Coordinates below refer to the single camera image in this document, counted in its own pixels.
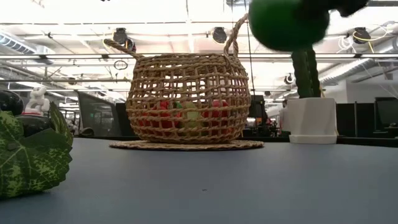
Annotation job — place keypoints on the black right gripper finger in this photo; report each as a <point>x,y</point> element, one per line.
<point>345,7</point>

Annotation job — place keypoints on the large green lime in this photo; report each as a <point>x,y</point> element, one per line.
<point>286,25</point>

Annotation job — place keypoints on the orange-red apple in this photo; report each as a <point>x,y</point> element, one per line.
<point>217,112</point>

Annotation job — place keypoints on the yellow-green pear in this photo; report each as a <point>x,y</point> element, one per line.
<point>192,115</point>

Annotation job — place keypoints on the red apple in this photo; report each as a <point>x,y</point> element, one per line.
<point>163,123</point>

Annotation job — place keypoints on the woven wicker basket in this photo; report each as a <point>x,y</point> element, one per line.
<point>186,77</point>

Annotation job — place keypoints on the black ceiling spotlight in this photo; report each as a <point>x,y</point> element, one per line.
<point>219,35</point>
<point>120,35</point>
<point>362,35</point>

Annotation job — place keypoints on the black computer monitor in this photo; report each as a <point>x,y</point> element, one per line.
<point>387,112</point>

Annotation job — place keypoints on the white hexagonal plant pot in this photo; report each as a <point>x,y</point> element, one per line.
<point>312,121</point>

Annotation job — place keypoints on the person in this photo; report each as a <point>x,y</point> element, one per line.
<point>283,116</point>

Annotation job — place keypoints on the white robot figure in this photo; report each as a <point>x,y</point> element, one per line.
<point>37,101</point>

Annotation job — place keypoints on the dark grape bunch with leaves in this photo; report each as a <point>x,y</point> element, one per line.
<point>28,161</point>

